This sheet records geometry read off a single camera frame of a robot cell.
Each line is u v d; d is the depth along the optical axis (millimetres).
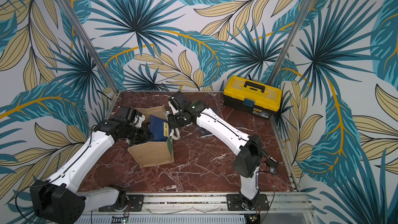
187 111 543
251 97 972
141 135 684
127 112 606
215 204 747
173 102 598
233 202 731
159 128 858
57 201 373
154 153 754
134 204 736
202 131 972
